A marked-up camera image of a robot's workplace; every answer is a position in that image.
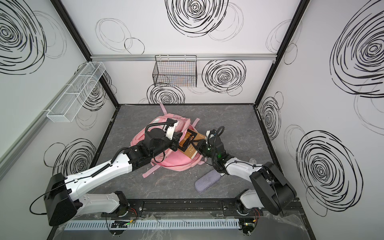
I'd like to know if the white slotted cable duct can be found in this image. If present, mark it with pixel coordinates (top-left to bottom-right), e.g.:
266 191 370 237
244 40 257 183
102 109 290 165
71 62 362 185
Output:
64 219 240 231

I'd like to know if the clear acrylic wall shelf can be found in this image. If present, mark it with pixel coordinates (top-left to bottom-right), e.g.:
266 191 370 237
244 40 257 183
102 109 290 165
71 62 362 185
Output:
47 62 106 123

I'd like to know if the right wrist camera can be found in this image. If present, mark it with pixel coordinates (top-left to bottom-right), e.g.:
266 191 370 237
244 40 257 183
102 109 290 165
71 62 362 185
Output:
206 129 217 145

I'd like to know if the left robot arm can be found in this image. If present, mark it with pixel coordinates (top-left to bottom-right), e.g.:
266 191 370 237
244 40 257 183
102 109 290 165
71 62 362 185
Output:
41 127 185 227

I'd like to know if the brown book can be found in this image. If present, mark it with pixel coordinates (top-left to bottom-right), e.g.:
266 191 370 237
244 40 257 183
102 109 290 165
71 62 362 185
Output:
178 129 206 159

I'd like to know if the aluminium wall rail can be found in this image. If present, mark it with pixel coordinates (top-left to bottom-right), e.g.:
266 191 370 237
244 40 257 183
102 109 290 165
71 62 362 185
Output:
91 53 277 62

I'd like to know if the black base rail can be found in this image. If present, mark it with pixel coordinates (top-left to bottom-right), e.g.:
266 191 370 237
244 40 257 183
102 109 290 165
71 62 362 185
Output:
61 198 304 217

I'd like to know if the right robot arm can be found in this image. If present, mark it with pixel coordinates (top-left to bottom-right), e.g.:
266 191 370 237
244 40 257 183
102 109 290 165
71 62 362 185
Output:
193 137 297 215

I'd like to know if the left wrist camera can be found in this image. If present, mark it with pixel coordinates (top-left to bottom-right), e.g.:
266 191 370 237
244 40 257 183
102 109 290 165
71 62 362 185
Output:
166 123 178 140

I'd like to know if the pink student backpack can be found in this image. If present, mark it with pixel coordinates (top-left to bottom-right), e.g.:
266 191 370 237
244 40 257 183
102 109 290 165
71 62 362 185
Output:
143 103 206 178

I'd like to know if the purple glasses case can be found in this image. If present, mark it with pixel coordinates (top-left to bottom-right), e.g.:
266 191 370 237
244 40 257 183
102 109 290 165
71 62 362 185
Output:
195 170 222 193

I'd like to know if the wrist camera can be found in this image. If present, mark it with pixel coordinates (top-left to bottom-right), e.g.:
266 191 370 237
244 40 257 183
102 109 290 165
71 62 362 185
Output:
166 123 178 140
206 129 217 145

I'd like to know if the black wire basket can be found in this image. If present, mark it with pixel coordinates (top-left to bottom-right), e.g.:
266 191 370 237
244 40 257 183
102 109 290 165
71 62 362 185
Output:
152 60 198 88

